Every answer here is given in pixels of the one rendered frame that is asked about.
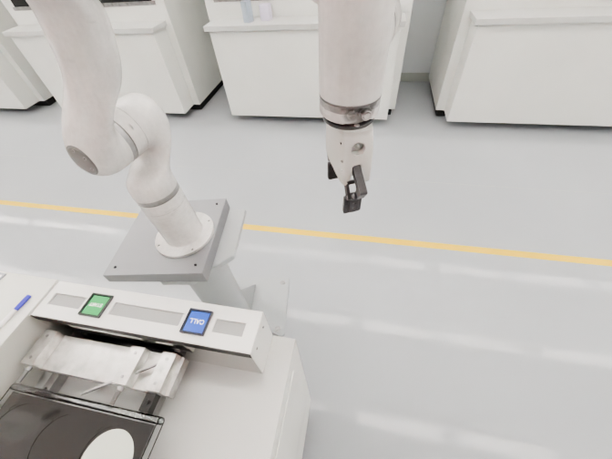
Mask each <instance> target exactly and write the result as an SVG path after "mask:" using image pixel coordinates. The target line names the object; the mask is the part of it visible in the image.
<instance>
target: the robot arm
mask: <svg viewBox="0 0 612 459"><path fill-rule="evenodd" d="M312 1H313V2H314V3H316V4H317V5H318V25H319V89H320V112H321V114H322V117H323V120H324V122H325V123H326V151H327V158H328V161H330V162H328V175H327V177H328V179H339V181H340V182H341V183H342V185H344V189H345V196H343V204H342V212H343V213H349V212H354V211H357V210H360V209H361V204H362V199H363V198H365V196H366V195H367V194H368V191H367V188H366V184H365V181H368V180H369V179H370V176H371V169H372V151H373V126H372V122H373V121H374V118H375V117H376V116H377V114H378V112H379V108H380V103H381V96H382V91H383V80H384V75H385V69H386V63H387V57H388V52H389V46H390V43H391V42H392V40H393V38H394V36H395V34H396V33H397V31H398V28H399V26H400V23H401V19H402V7H401V3H400V0H312ZM26 2H27V3H28V4H29V6H30V7H31V9H32V11H33V12H34V14H35V16H36V19H37V21H38V23H39V24H40V26H41V28H42V30H43V32H44V34H45V36H46V39H47V42H48V44H49V45H50V47H51V49H52V51H53V53H54V55H55V57H56V61H57V63H58V65H59V68H60V70H61V75H62V79H63V100H62V116H61V125H62V138H63V141H64V145H65V148H66V151H67V153H68V155H69V157H71V158H72V160H73V161H74V162H75V163H76V165H77V166H78V167H80V168H81V169H83V170H84V171H86V172H87V173H90V174H92V175H96V176H101V177H104V176H110V175H114V174H116V173H118V172H119V171H121V170H123V169H124V168H125V167H127V166H128V165H129V164H130V163H131V165H130V169H129V172H128V174H127V182H126V186H127V190H128V192H129V194H130V195H131V197H132V198H133V199H134V200H135V201H136V203H137V204H138V205H139V207H140V208H141V209H142V211H143V212H144V213H145V214H146V216H147V217H148V219H149V220H150V221H151V222H152V224H153V225H154V226H155V228H156V229H157V230H158V234H157V236H156V239H155V246H156V248H157V250H158V252H159V253H160V254H161V255H163V256H165V257H167V258H172V259H177V258H183V257H187V256H189V255H191V254H193V253H195V252H197V251H199V250H201V249H202V248H203V247H204V246H205V245H206V244H207V243H208V242H209V240H210V239H211V237H212V235H213V232H214V224H213V221H212V219H211V218H210V217H209V216H208V215H206V214H204V213H202V212H196V211H195V210H194V209H193V208H192V207H191V205H190V204H189V201H188V199H187V198H186V196H185V194H184V192H183V191H182V189H181V187H180V185H179V184H178V182H177V180H176V179H175V177H174V175H173V173H172V171H171V169H170V150H171V130H170V124H169V122H168V118H167V116H166V114H165V112H164V111H163V109H162V108H161V106H160V105H159V104H158V103H157V102H156V101H155V100H153V99H152V98H151V97H148V96H146V95H143V94H139V93H131V94H126V95H124V96H122V97H118V95H119V92H120V88H121V83H122V66H121V59H120V55H119V51H118V47H117V41H116V38H115V35H114V32H113V28H112V25H111V23H110V20H109V17H108V15H107V11H106V9H105V7H104V6H103V5H102V4H101V2H100V1H99V0H26ZM352 175H353V179H351V180H350V178H351V176H352ZM351 184H355V187H356V190H355V191H354V192H350V186H349V185H351Z"/></svg>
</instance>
